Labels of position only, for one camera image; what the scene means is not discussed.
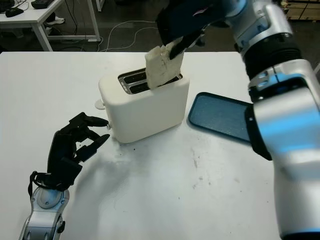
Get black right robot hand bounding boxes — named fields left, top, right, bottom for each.
left=155, top=0, right=227, bottom=61

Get white bread slice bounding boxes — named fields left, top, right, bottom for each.
left=144, top=41, right=185, bottom=89

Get white shoes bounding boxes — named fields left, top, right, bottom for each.
left=46, top=16, right=65, bottom=26

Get white two-slot toaster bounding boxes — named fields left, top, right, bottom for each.
left=98, top=67, right=191, bottom=144

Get white office desk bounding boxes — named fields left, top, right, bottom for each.
left=0, top=0, right=102, bottom=52

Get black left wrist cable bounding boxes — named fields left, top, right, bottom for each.
left=28, top=171, right=66, bottom=198

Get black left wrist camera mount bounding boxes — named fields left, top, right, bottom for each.
left=49, top=157, right=83, bottom=192

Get black desktop device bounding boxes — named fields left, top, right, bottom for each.
left=31, top=0, right=55, bottom=8

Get blue plastic tray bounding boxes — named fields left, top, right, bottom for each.
left=187, top=91, right=255, bottom=144

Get black computer mouse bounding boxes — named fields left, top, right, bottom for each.
left=6, top=7, right=25, bottom=18

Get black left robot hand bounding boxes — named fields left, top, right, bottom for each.
left=47, top=111, right=111, bottom=176

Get white looped floor cable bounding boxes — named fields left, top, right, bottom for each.
left=99, top=21, right=161, bottom=52

